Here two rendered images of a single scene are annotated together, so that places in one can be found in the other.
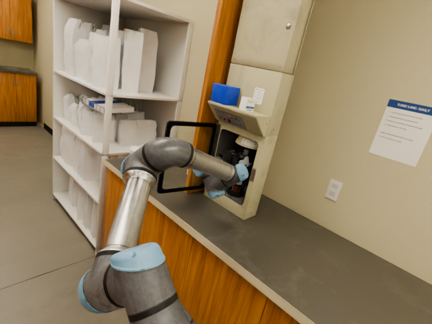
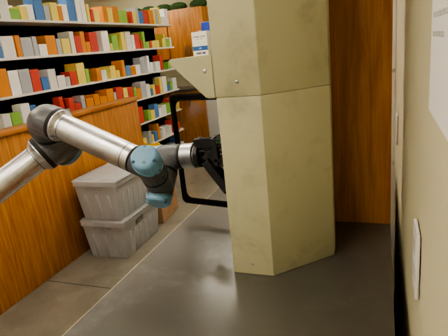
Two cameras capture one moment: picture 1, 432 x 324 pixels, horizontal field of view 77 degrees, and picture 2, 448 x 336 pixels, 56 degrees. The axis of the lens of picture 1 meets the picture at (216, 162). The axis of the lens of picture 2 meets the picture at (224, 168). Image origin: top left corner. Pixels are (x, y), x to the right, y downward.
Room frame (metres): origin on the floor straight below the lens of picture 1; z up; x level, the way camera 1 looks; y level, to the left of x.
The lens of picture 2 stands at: (0.98, -1.17, 1.52)
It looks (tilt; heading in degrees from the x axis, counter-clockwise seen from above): 16 degrees down; 71
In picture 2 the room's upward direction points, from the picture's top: 6 degrees counter-clockwise
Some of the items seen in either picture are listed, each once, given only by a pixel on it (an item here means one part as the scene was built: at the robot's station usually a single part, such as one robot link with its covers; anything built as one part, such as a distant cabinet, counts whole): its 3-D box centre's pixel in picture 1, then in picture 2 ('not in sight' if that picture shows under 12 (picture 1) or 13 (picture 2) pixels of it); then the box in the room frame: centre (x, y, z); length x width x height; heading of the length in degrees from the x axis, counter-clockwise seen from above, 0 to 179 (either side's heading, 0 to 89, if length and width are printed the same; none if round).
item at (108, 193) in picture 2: not in sight; (117, 189); (1.21, 2.26, 0.49); 0.60 x 0.42 x 0.33; 50
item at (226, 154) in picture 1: (227, 160); (216, 151); (1.34, -0.06, 1.24); 0.12 x 0.08 x 0.09; 140
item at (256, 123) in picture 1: (235, 117); (215, 73); (1.36, -0.05, 1.46); 0.32 x 0.11 x 0.10; 50
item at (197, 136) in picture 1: (187, 157); (212, 151); (1.40, 0.16, 1.19); 0.30 x 0.01 x 0.40; 130
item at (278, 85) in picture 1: (251, 141); (283, 119); (1.50, -0.17, 1.33); 0.32 x 0.25 x 0.77; 50
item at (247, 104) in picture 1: (247, 104); (205, 43); (1.33, -0.09, 1.54); 0.05 x 0.05 x 0.06; 35
